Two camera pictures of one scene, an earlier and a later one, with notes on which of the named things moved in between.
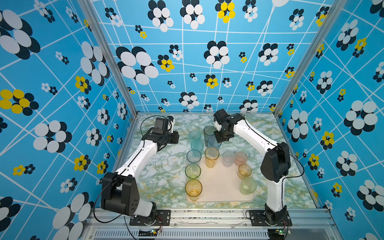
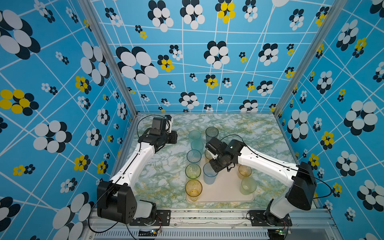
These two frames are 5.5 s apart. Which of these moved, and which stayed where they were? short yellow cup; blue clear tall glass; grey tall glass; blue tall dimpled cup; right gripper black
Moved: right gripper black; blue tall dimpled cup
Stayed: grey tall glass; blue clear tall glass; short yellow cup
